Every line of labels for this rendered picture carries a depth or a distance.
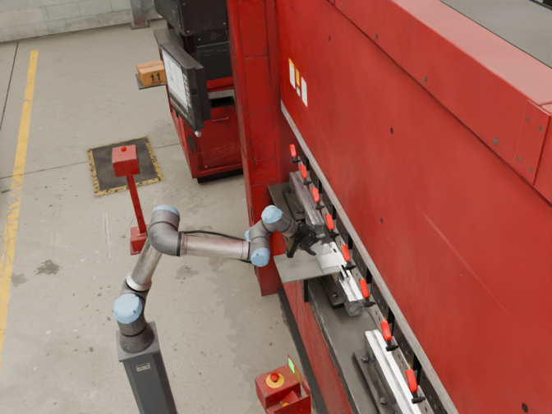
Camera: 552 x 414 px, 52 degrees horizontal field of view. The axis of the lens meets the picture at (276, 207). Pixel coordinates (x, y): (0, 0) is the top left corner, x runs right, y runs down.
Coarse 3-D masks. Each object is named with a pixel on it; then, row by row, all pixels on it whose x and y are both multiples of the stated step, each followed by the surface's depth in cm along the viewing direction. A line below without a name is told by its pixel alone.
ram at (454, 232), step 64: (320, 0) 199; (320, 64) 213; (384, 64) 152; (320, 128) 231; (384, 128) 161; (448, 128) 123; (384, 192) 170; (448, 192) 129; (512, 192) 104; (384, 256) 181; (448, 256) 135; (512, 256) 108; (448, 320) 142; (512, 320) 112; (448, 384) 149; (512, 384) 117
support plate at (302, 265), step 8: (328, 248) 264; (280, 256) 261; (296, 256) 260; (304, 256) 260; (312, 256) 260; (280, 264) 256; (288, 264) 256; (296, 264) 256; (304, 264) 255; (312, 264) 255; (280, 272) 252; (288, 272) 252; (296, 272) 252; (304, 272) 252; (312, 272) 251; (320, 272) 251; (328, 272) 251; (336, 272) 251; (288, 280) 248; (296, 280) 248
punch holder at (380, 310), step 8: (376, 288) 196; (376, 296) 197; (376, 304) 199; (384, 304) 190; (376, 312) 201; (384, 312) 191; (392, 312) 188; (376, 320) 201; (392, 320) 191; (392, 328) 194; (392, 336) 196
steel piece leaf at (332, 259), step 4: (316, 256) 257; (320, 256) 259; (324, 256) 259; (328, 256) 259; (332, 256) 258; (336, 256) 258; (320, 260) 257; (324, 260) 257; (328, 260) 256; (332, 260) 256; (336, 260) 256; (320, 264) 252; (324, 264) 254; (328, 264) 254; (332, 264) 254; (336, 264) 254; (340, 264) 254; (320, 268) 253; (324, 268) 253
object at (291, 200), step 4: (284, 188) 322; (288, 188) 322; (284, 192) 319; (292, 192) 319; (284, 196) 319; (288, 196) 316; (292, 196) 315; (288, 200) 312; (292, 200) 312; (296, 200) 312; (288, 204) 310; (292, 204) 310; (296, 204) 310; (292, 208) 307; (296, 208) 307; (300, 208) 306; (292, 212) 304; (292, 216) 304; (296, 216) 301; (300, 216) 300; (304, 216) 300; (296, 220) 299; (304, 220) 300
